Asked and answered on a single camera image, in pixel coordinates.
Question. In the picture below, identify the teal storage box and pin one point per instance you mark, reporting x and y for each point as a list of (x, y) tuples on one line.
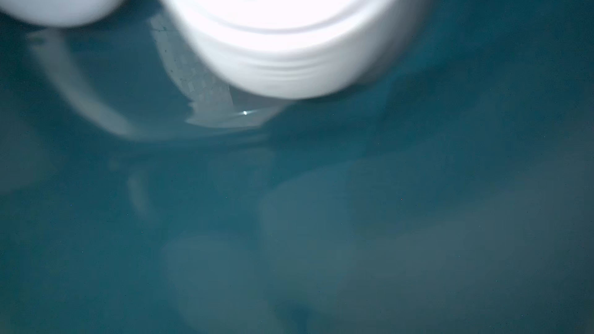
[(449, 192)]

